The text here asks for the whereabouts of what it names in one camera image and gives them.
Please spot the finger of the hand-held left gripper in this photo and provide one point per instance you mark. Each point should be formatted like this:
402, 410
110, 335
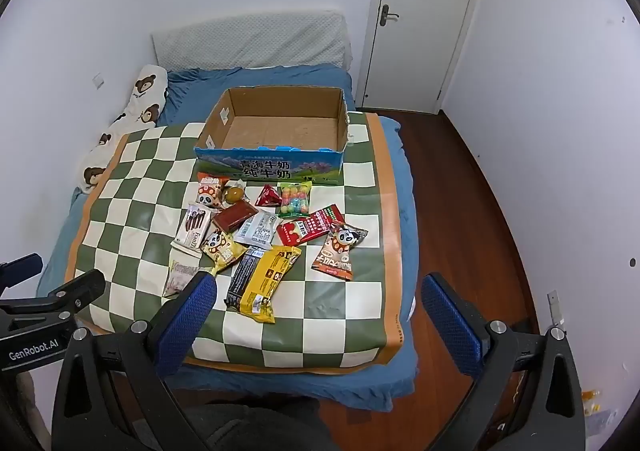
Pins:
75, 291
22, 268

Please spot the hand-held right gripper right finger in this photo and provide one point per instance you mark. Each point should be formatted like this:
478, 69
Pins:
450, 326

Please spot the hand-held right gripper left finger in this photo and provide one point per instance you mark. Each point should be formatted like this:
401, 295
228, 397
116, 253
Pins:
187, 326

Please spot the pink clear snack packet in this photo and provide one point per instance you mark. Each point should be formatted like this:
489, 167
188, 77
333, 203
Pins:
177, 276

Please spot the black snack bar packet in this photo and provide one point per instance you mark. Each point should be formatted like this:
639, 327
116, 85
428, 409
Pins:
242, 278

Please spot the yellow panda snack packet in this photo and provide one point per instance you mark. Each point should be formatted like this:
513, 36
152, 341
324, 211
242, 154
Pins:
222, 248

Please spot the chocolate stick biscuit packet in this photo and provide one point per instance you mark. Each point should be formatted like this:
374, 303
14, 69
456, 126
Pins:
192, 228

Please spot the dark red snack packet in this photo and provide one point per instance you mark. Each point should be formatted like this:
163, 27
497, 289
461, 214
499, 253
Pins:
232, 217

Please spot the white grey snack packet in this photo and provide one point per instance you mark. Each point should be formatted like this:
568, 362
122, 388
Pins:
256, 228

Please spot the large orange panda snack packet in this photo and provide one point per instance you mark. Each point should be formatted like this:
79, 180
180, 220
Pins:
337, 256

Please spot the round brown snack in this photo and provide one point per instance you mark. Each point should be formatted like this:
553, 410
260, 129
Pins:
234, 194

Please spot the red triangular snack packet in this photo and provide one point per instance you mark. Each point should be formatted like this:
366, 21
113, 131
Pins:
267, 196

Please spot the red white snack packet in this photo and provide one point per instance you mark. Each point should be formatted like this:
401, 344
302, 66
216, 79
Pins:
310, 226

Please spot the colourful candy ball bag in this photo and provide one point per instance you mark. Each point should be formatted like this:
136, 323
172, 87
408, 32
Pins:
294, 201

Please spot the cardboard box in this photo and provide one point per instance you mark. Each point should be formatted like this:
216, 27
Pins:
280, 131

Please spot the green white checkered mat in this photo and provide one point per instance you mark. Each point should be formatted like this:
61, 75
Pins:
340, 301

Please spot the person's dark trousers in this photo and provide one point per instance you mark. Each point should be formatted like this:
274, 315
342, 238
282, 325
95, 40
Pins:
260, 426

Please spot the bear print pillow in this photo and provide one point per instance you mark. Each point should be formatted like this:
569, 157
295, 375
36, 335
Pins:
145, 96

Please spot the bed with blue sheet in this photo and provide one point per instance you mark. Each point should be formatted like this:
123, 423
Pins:
280, 76

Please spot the white headboard cushion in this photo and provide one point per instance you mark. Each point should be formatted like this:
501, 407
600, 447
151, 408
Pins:
250, 38

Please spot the white door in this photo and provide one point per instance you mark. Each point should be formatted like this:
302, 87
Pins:
425, 31

